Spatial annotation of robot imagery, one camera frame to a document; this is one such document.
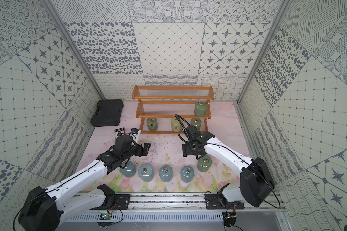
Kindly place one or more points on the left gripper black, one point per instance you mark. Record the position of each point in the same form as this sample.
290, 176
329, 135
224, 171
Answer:
142, 148

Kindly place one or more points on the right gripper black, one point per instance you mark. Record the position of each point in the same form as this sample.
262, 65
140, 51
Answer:
187, 151

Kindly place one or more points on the yellow canister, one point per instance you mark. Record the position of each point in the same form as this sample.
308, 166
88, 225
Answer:
175, 125

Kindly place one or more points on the green canister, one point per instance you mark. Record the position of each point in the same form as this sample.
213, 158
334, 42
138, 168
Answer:
204, 163
152, 124
200, 109
196, 122

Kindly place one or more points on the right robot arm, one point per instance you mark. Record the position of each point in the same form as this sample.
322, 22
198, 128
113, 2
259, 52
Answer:
256, 182

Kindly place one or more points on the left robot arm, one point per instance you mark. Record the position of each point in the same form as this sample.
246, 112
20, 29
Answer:
47, 208

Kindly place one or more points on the wooden three-tier shelf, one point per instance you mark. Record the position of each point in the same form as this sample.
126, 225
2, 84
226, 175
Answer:
164, 102

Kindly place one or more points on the black connector board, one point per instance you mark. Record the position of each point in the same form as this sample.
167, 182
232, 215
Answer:
119, 132

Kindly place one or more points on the black plastic tool case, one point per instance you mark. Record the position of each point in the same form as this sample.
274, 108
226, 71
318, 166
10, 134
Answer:
108, 113

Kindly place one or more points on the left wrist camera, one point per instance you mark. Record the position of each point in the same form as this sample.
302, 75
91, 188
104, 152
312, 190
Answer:
135, 133

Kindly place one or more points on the aluminium mounting rail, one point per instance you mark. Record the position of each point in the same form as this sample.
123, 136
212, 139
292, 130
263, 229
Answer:
191, 202

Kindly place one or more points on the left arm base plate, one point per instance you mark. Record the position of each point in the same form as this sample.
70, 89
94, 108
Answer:
118, 201

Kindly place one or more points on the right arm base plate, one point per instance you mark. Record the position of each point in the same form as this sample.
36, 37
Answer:
214, 201

